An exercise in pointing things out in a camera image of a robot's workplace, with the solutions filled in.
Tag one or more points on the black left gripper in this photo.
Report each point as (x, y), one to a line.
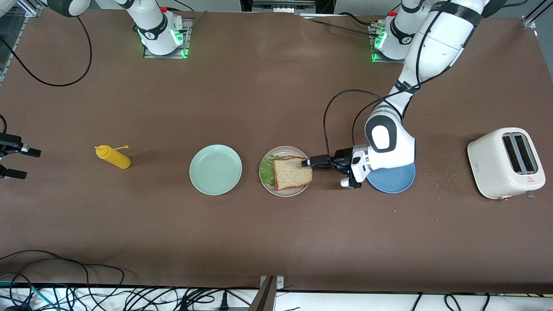
(342, 159)

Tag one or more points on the green lettuce leaf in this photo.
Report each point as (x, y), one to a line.
(267, 170)

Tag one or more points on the yellow squeeze bottle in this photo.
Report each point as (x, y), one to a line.
(116, 160)

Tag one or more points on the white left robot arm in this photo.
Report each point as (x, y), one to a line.
(432, 52)

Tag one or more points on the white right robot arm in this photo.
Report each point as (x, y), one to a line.
(155, 32)

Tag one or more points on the beige plate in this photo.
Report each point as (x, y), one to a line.
(287, 193)

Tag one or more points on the blue plate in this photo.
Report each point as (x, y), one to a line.
(397, 181)

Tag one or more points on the mint green plate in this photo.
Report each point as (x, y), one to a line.
(215, 169)

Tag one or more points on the grey power strip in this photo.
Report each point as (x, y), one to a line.
(283, 6)

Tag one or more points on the black power plug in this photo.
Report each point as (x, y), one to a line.
(224, 302)

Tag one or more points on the white toaster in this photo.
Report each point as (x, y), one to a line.
(490, 166)

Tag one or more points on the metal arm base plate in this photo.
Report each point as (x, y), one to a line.
(376, 58)
(164, 56)

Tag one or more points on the grey metal bracket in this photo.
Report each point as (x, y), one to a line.
(265, 298)

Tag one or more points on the small metal corner bracket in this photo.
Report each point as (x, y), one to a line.
(528, 22)

